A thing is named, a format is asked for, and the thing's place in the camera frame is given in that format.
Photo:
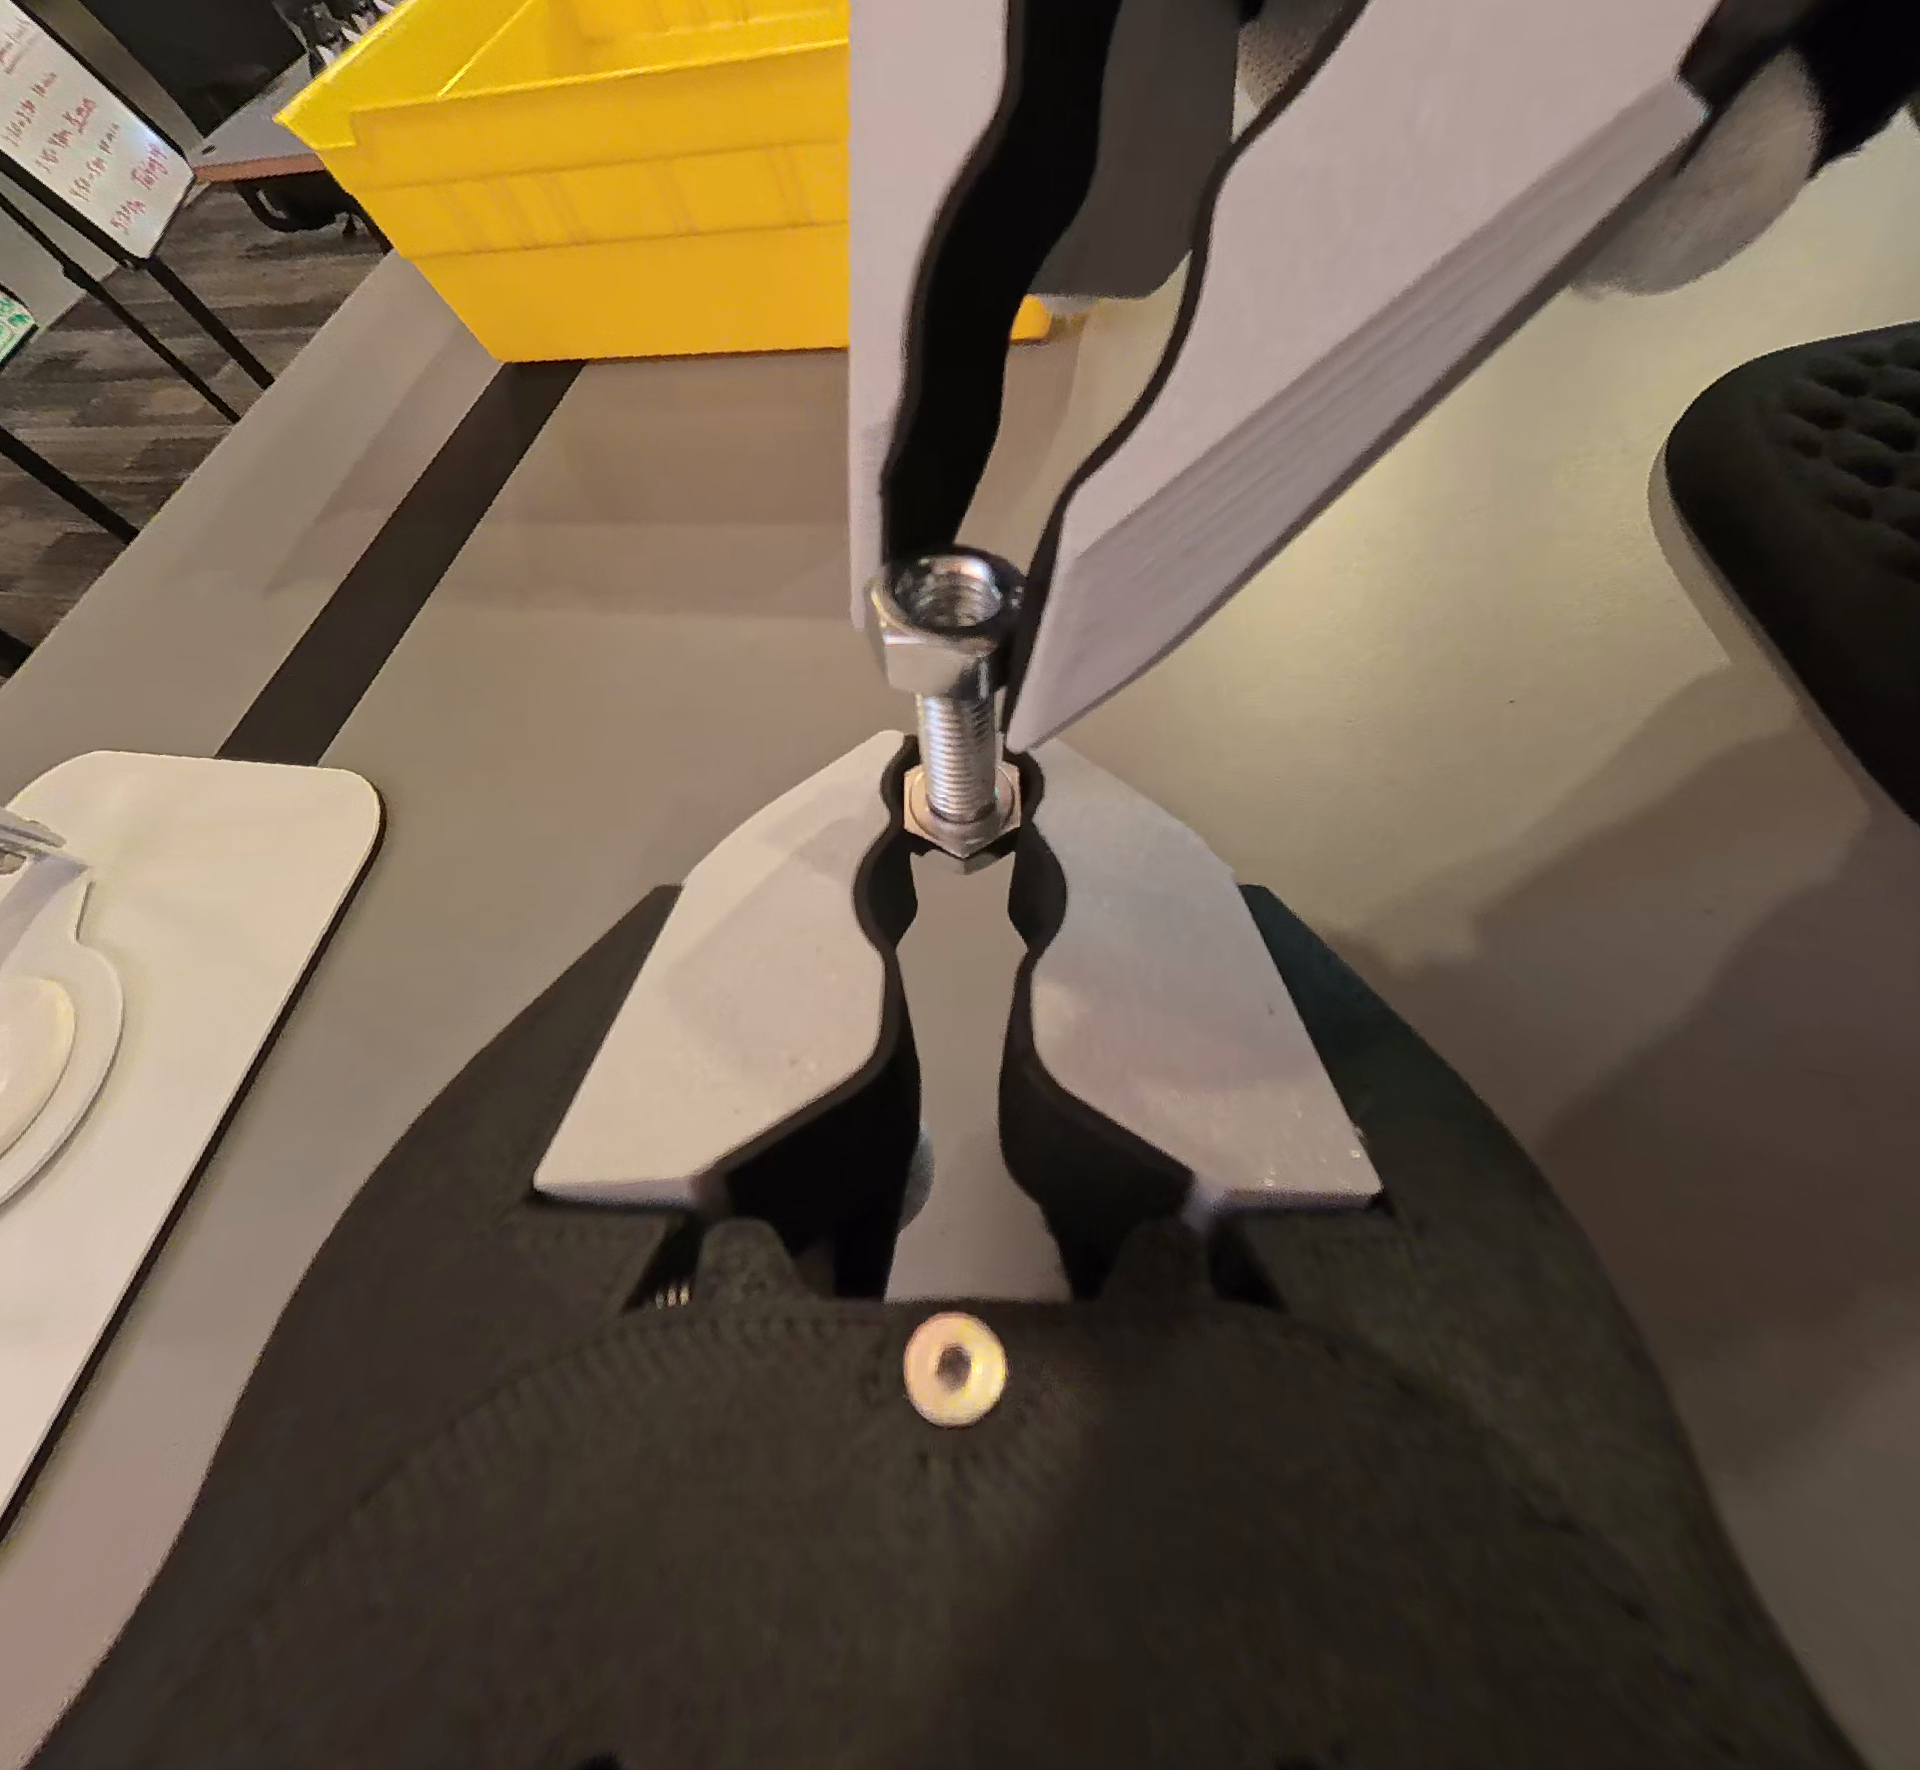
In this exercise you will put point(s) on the grey background desk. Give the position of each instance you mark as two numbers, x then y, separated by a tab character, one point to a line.
247	142

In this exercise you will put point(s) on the silver hex nut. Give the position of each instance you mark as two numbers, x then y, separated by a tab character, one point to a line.
930	666

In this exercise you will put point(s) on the black padded wrist rest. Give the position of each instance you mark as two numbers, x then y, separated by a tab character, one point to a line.
1815	524

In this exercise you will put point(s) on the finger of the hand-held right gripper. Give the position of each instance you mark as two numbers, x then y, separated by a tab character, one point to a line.
916	76
1425	149

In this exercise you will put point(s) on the whiteboard easel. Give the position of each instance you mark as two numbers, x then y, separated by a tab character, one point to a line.
91	149

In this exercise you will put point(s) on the yellow plastic bin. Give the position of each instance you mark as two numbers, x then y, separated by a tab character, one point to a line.
600	225

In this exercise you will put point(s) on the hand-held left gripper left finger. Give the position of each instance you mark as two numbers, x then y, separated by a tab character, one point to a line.
720	1020

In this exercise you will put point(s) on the person's right hand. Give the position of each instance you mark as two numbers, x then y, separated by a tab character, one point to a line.
1725	193

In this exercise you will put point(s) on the silver hex bolt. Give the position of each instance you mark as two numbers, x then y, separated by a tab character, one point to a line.
952	751

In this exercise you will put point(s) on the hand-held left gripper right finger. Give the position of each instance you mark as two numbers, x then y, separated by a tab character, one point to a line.
1185	1034

